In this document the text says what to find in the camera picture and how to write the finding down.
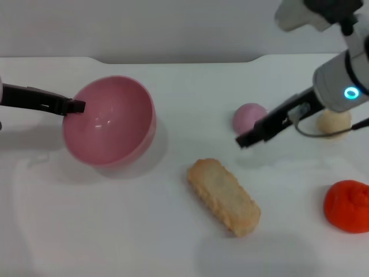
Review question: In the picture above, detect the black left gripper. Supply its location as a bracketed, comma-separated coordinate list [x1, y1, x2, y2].
[1, 83, 87, 117]

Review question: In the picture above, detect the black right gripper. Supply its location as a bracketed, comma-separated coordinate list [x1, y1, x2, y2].
[235, 86, 325, 149]

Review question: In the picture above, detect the pink plastic bowl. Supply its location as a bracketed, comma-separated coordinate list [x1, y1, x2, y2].
[62, 75, 157, 174]

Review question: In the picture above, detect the long orange striped bread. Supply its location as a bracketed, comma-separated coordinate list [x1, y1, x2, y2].
[186, 158, 262, 238]

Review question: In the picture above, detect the round pink bun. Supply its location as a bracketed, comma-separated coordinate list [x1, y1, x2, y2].
[232, 103, 269, 135]

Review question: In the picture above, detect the beige knotted bun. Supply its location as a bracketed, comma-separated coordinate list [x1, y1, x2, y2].
[316, 109, 352, 143]

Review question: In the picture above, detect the red-orange lumpy fruit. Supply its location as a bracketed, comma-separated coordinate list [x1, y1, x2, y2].
[323, 179, 369, 234]

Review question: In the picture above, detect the right wrist camera housing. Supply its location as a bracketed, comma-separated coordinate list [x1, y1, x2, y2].
[273, 0, 364, 33]

